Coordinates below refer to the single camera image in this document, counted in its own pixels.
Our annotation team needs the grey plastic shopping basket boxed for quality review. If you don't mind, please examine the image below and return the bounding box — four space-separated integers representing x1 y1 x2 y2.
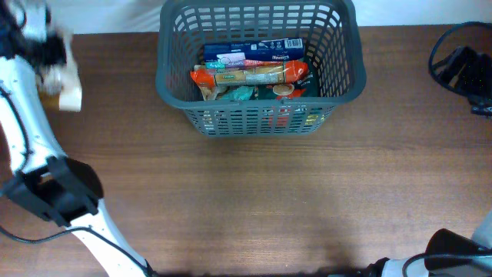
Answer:
156 0 366 137

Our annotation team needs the green Nescafe coffee bag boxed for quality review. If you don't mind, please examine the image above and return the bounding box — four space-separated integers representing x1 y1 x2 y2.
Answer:
252 58 319 100

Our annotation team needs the orange spaghetti packet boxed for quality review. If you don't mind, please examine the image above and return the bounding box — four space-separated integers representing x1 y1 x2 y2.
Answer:
190 60 308 88

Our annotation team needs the blue pasta box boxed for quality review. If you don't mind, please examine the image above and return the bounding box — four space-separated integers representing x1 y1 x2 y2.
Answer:
203 38 304 68

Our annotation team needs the light green wipes packet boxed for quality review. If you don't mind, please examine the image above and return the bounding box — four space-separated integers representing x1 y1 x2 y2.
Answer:
217 85 255 101

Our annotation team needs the beige Pantree snack bag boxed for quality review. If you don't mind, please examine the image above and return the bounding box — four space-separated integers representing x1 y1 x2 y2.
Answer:
195 86 228 131

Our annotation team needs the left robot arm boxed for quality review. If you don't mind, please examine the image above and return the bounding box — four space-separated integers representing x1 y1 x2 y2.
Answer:
1 1 154 276

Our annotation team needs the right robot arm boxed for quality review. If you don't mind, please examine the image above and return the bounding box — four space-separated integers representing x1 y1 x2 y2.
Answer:
357 46 491 276

